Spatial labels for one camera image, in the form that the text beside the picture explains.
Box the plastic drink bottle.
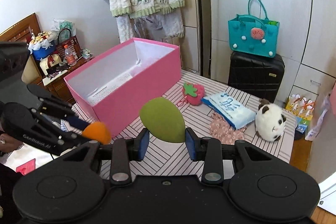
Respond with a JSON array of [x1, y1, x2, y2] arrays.
[[64, 44, 76, 66]]

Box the person's left hand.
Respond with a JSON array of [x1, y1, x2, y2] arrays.
[[0, 134, 23, 153]]

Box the orange sponge egg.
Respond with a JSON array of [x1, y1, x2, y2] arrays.
[[81, 122, 112, 144]]

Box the round panda plush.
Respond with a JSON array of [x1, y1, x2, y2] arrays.
[[255, 99, 286, 142]]

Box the pink storage box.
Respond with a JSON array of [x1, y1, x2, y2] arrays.
[[64, 38, 181, 137]]

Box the blue wet wipes pack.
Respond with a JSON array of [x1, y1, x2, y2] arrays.
[[201, 93, 256, 130]]

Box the blue flower bouquet box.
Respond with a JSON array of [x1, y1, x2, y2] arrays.
[[28, 31, 57, 61]]

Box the green sponge egg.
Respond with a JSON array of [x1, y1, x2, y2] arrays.
[[139, 97, 186, 143]]

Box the black suitcase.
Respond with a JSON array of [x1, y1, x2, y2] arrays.
[[228, 52, 285, 102]]

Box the floral pink fabric pouch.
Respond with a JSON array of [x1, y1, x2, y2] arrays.
[[209, 113, 247, 145]]

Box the white plastic bag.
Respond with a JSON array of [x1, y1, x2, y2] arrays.
[[305, 92, 331, 141]]

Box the white lace garment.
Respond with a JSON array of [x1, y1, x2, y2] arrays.
[[116, 8, 185, 43]]

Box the colourful gift boxes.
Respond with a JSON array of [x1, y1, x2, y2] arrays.
[[285, 94, 315, 134]]

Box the red strawberry plush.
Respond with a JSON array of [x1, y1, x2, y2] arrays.
[[177, 82, 205, 107]]

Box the pink paper bag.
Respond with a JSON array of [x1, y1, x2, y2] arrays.
[[329, 83, 336, 114]]

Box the teal felt handbag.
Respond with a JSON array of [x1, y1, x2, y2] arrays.
[[228, 0, 280, 58]]

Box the dark wire basket bag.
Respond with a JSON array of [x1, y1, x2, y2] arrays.
[[56, 28, 81, 60]]

